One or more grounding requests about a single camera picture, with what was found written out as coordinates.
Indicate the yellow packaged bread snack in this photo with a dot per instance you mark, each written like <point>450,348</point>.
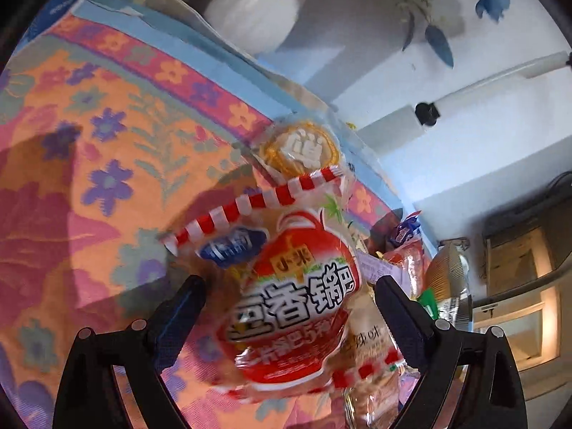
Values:
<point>373,400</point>

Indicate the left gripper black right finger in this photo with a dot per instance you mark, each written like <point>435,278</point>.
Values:
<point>492,393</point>

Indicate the blue red chip bag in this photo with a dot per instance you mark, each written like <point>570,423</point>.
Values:
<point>407,229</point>

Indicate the floral orange pink tablecloth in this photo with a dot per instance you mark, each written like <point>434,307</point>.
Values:
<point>114,129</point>

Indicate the white ceramic vase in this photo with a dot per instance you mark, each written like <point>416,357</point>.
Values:
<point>253,26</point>

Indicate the white pipe with black clamp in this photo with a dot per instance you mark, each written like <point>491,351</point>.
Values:
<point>404,125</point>

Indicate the clear bag small round crackers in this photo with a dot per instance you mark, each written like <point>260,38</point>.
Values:
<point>293,147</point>

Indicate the red white striped snack bag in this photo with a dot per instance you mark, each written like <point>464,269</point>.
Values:
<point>282,273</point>

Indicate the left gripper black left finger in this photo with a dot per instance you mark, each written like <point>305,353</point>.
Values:
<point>88,395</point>

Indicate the red caramel biscuit pack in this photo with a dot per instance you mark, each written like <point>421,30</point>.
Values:
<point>410,258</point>

